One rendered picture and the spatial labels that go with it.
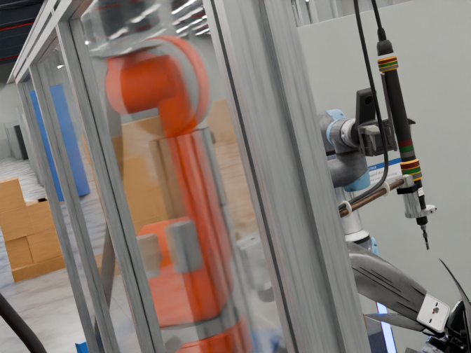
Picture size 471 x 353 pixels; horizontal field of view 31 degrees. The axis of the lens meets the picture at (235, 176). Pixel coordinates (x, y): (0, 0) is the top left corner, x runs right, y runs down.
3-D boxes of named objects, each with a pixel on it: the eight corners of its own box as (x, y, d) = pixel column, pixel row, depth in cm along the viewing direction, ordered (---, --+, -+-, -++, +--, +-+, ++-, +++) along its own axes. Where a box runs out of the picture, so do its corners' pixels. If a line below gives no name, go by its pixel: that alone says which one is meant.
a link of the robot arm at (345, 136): (364, 115, 224) (336, 122, 222) (371, 115, 220) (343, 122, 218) (370, 143, 225) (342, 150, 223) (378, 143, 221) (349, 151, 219)
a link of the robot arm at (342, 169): (329, 193, 234) (320, 155, 233) (369, 183, 235) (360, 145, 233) (334, 197, 227) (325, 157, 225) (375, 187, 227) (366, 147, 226)
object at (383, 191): (272, 256, 152) (270, 248, 152) (265, 257, 153) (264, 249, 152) (408, 182, 193) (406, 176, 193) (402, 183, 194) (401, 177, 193)
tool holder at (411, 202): (424, 219, 191) (415, 176, 189) (396, 221, 195) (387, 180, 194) (441, 209, 197) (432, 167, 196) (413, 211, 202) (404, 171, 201)
